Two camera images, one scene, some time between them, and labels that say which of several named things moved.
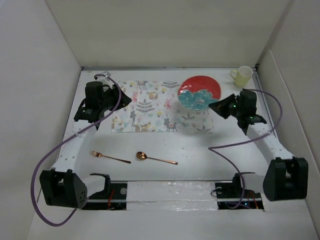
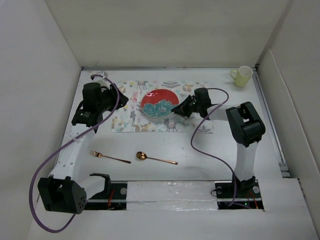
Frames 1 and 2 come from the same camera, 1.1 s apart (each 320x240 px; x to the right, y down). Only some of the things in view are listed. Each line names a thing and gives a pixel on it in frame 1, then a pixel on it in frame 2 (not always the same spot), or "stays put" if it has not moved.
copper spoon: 142,156 stays put
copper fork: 99,155 stays put
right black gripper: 220,106 → 182,109
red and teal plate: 196,92 → 158,103
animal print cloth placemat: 155,107 stays put
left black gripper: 114,91 stays put
